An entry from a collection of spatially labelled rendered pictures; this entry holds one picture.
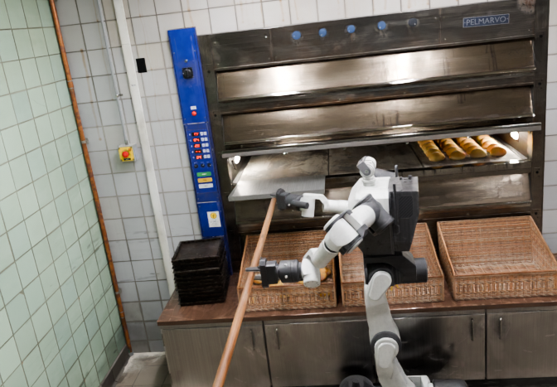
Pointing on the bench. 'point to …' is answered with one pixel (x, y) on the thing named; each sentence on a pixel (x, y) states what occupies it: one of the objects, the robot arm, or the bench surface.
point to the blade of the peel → (247, 191)
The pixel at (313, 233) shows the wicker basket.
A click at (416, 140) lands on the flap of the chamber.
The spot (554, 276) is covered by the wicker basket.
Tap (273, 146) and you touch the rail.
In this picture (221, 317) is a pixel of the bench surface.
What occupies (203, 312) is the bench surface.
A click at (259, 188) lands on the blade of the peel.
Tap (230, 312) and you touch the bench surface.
